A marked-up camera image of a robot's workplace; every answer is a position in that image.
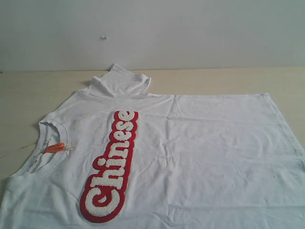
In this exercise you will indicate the white t-shirt red lettering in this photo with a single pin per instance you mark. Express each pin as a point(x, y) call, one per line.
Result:
point(134, 160)

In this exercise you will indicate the orange clothing tag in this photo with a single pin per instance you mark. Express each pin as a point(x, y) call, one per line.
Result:
point(54, 148)

